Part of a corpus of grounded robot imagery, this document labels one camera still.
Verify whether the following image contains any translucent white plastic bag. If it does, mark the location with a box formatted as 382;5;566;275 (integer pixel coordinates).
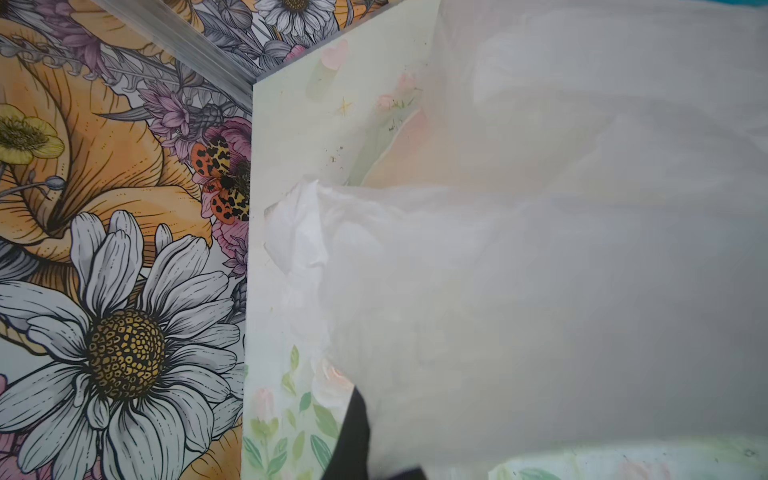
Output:
265;1;767;478

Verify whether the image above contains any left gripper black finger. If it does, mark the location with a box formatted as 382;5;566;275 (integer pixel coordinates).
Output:
322;386;428;480

